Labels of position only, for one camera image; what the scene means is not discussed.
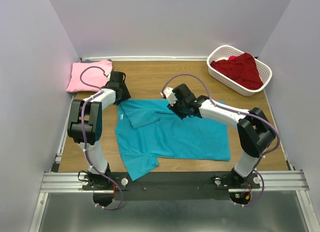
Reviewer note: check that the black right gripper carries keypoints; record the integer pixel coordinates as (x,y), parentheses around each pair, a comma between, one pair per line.
(181,116)

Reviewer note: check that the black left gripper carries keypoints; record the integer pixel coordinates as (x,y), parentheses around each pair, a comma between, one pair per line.
(126,94)

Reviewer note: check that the teal t-shirt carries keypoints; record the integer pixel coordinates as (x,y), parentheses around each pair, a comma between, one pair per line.
(147,130)

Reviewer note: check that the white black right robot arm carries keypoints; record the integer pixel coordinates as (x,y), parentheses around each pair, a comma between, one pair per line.
(255,132)

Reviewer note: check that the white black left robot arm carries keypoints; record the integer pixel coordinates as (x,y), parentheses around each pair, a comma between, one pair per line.
(85,127)

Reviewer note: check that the folded pink t-shirt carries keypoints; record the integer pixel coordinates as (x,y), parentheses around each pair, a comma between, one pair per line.
(93,76)

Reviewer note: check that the dark folded t-shirt underneath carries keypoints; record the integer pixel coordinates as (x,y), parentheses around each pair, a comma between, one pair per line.
(96,61)

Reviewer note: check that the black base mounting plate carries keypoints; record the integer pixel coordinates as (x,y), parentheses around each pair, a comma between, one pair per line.
(169,185)

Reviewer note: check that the dark red t-shirt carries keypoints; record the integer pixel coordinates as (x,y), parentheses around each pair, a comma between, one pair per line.
(242,70)

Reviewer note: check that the magenta garment in basket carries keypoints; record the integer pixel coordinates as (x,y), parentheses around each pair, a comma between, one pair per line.
(232,58)

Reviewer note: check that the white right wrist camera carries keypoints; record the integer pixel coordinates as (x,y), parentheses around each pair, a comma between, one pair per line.
(169,95)

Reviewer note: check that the aluminium table frame rail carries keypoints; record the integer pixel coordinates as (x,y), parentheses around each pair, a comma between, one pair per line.
(291,180)

